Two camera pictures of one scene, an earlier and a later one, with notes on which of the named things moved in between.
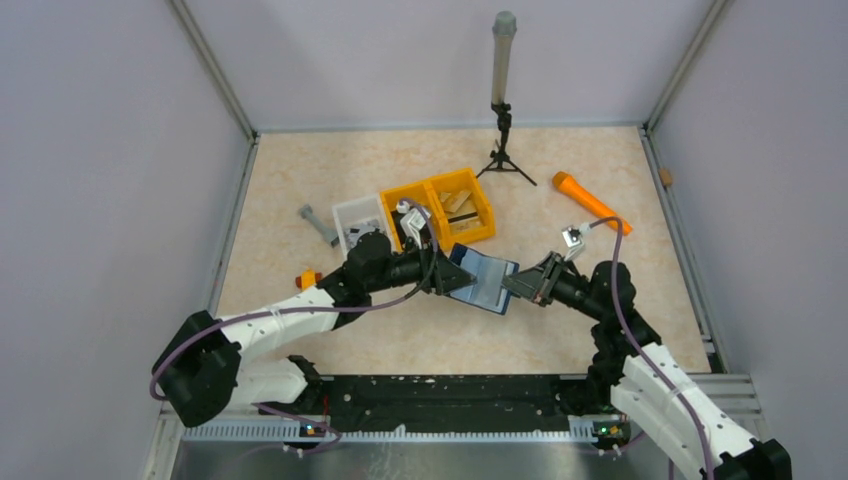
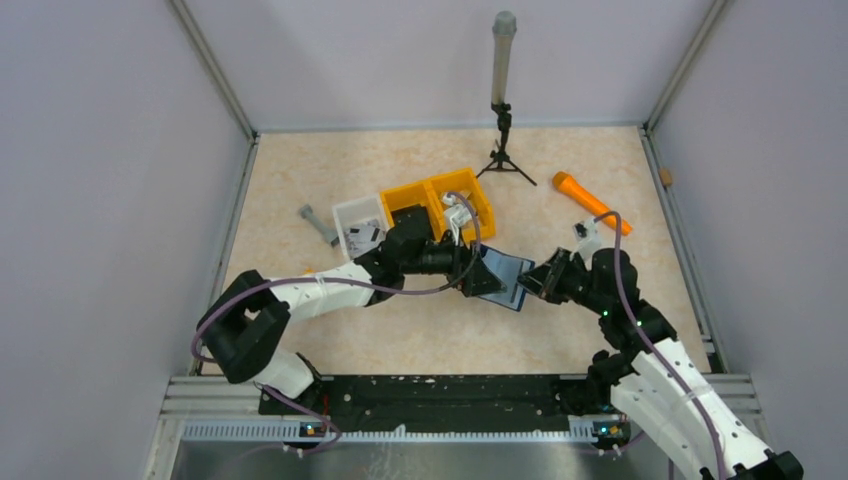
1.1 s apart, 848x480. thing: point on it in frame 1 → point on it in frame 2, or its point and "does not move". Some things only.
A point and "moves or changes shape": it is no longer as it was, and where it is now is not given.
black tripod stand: x=500 y=158 does not move
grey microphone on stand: x=504 y=27 does not move
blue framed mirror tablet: x=488 y=291 moves or changes shape
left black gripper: x=440 y=274 → x=471 y=275
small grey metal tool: x=327 y=233 does not move
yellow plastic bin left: x=424 y=194 does not move
